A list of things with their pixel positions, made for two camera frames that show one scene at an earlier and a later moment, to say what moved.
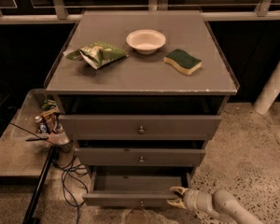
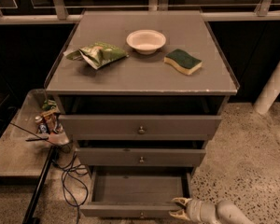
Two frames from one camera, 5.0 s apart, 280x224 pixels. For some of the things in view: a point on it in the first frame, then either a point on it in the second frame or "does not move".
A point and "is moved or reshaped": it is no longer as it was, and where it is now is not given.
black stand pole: (32, 210) does not move
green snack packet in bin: (49, 104) does not move
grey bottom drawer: (136, 187) is moved or reshaped
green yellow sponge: (183, 62) does not move
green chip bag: (97, 54) does not move
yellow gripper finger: (180, 189) → (182, 201)
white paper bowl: (146, 41) does not move
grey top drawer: (139, 128) does not move
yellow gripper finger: (177, 203) → (180, 214)
